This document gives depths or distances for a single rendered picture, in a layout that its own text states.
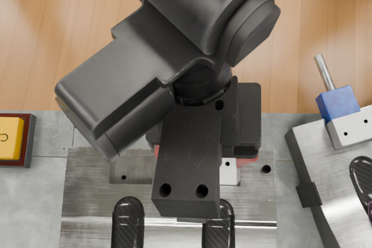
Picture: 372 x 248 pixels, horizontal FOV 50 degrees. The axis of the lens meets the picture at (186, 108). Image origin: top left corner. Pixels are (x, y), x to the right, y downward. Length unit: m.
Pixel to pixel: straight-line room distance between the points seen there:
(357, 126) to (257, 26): 0.36
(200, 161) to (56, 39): 0.45
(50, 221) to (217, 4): 0.48
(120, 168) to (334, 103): 0.29
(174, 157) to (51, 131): 0.38
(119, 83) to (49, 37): 0.46
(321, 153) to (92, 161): 0.30
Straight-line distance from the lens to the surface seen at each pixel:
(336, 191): 0.55
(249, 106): 0.36
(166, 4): 0.22
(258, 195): 0.49
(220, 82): 0.29
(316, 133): 0.55
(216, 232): 0.50
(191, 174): 0.27
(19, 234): 0.64
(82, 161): 0.52
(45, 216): 0.62
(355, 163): 0.57
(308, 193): 0.56
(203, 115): 0.30
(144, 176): 0.52
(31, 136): 0.63
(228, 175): 0.43
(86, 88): 0.23
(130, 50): 0.24
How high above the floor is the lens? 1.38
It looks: 75 degrees down
